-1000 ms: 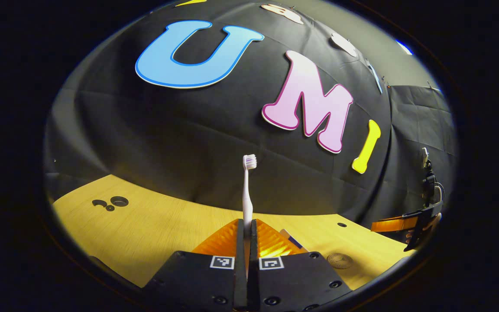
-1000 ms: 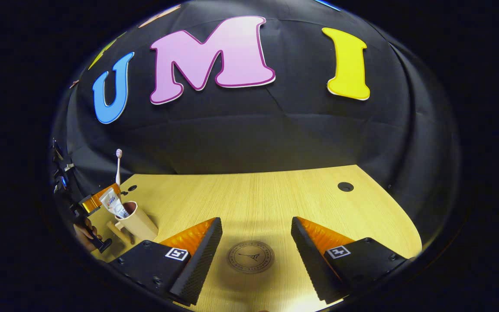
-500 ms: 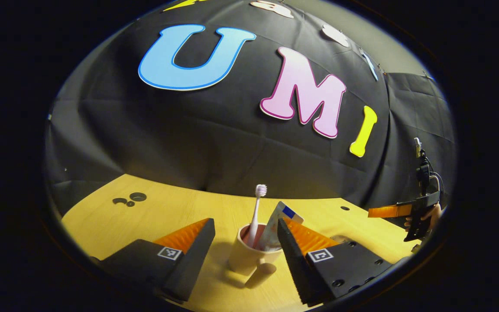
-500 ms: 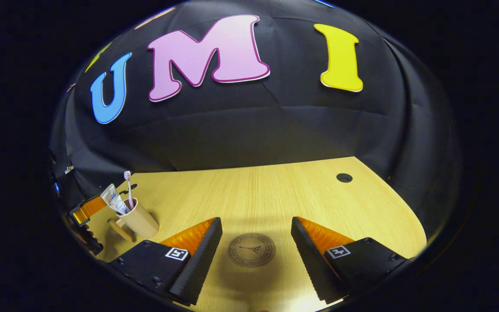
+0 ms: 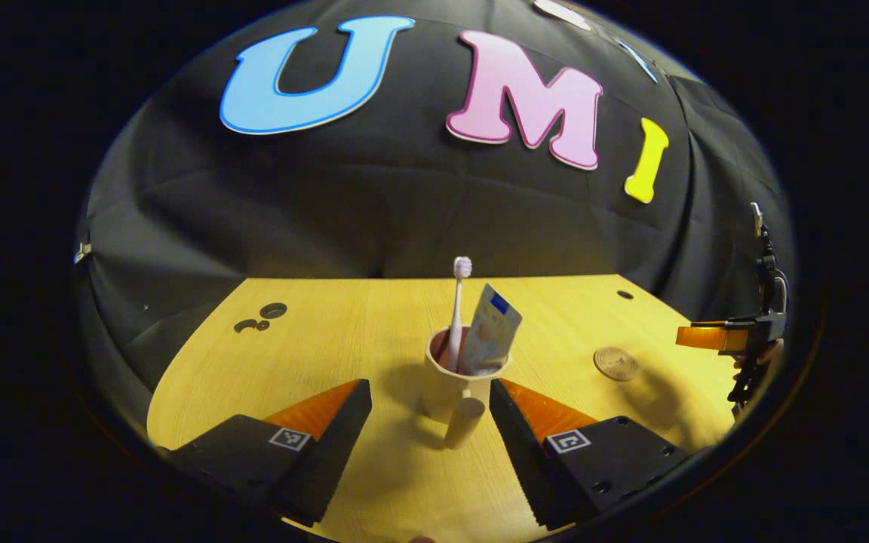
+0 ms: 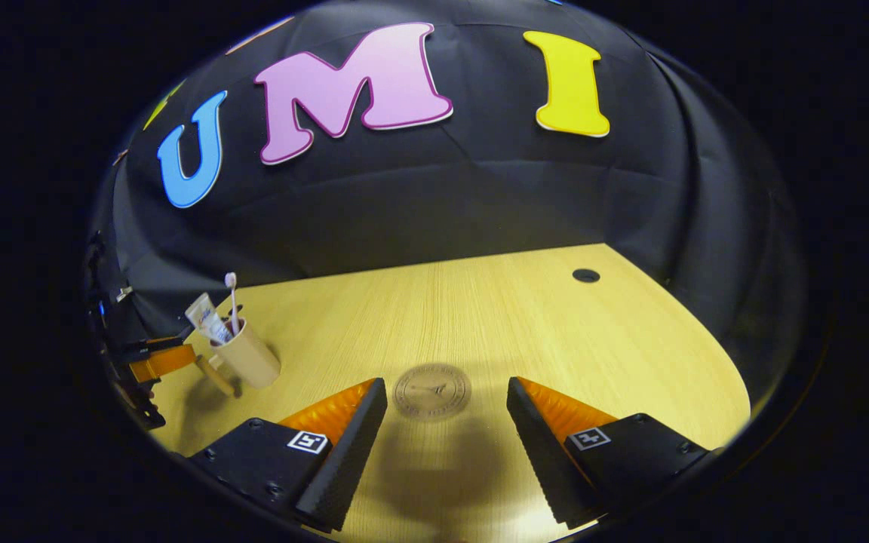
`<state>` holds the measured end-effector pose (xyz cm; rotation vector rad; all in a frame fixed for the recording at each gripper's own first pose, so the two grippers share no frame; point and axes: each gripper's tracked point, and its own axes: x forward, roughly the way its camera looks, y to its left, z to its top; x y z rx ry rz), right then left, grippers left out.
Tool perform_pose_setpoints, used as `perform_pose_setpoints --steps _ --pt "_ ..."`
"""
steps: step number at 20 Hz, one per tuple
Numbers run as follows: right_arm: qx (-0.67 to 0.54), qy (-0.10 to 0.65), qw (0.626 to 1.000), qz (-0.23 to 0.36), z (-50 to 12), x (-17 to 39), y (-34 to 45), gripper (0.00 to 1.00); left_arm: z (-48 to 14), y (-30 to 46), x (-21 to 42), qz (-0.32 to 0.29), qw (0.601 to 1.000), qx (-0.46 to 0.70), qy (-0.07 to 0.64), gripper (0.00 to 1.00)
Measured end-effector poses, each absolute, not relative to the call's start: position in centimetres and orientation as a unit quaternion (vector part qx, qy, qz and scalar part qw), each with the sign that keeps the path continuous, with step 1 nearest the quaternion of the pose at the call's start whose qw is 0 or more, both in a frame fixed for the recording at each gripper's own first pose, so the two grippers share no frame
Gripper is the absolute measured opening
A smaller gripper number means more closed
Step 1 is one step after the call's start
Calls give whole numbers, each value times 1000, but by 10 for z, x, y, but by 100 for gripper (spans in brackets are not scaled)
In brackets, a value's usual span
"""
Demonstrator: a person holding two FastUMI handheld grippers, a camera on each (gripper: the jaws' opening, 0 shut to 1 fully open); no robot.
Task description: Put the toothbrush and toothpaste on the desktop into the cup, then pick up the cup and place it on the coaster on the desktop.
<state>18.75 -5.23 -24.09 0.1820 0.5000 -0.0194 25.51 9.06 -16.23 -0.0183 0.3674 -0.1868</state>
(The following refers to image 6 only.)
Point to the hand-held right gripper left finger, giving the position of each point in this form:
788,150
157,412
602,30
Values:
355,452

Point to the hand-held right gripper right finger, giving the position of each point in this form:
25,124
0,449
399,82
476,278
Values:
536,452

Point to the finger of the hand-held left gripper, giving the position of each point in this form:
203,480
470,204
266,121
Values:
163,360
140,407

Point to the white toothpaste tube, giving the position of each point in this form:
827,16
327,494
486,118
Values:
204,315

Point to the pale pink toothbrush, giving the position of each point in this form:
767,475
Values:
233,302

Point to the round wooden coaster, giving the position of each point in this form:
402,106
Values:
431,391

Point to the wooden desktop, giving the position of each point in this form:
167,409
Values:
525,332

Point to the black backdrop cloth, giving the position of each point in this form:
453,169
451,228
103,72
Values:
480,196

